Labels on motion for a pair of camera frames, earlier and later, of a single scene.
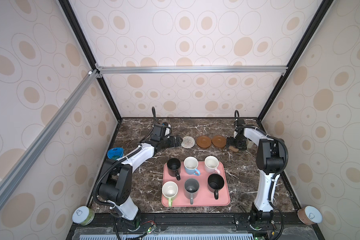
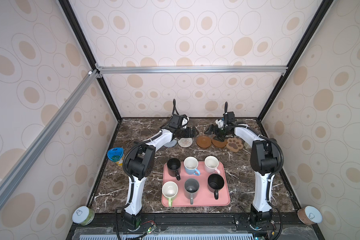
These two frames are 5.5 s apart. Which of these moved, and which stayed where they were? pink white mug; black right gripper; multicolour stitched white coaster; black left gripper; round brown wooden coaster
Moved: black left gripper; black right gripper
Stayed: multicolour stitched white coaster; pink white mug; round brown wooden coaster
